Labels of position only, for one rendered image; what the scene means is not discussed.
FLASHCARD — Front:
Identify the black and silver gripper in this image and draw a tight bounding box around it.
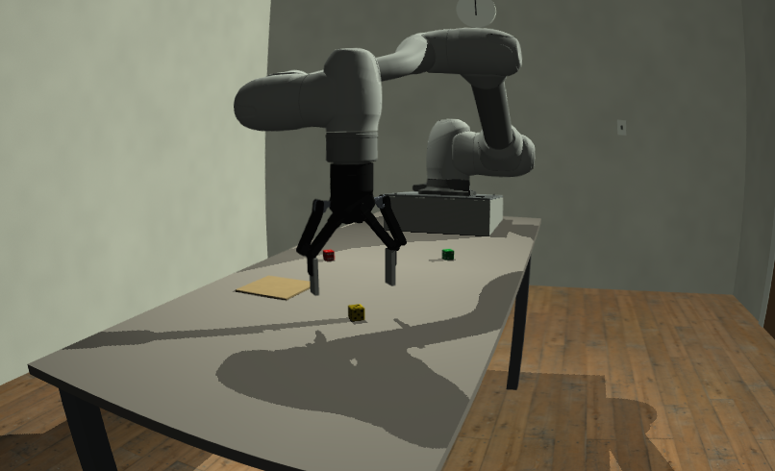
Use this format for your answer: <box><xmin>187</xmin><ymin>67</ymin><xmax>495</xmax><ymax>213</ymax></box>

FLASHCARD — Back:
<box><xmin>296</xmin><ymin>162</ymin><xmax>407</xmax><ymax>296</ymax></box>

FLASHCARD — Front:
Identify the tan flat mat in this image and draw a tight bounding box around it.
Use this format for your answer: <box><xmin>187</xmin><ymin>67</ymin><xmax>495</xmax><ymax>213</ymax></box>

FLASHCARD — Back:
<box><xmin>236</xmin><ymin>276</ymin><xmax>310</xmax><ymax>300</ymax></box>

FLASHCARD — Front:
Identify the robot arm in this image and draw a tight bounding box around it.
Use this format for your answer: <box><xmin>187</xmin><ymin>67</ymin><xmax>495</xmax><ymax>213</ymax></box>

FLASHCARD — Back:
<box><xmin>234</xmin><ymin>28</ymin><xmax>535</xmax><ymax>196</ymax></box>

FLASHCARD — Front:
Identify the yellow die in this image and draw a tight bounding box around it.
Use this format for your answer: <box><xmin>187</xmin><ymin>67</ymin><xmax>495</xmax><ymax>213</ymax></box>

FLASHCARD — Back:
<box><xmin>348</xmin><ymin>304</ymin><xmax>365</xmax><ymax>321</ymax></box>

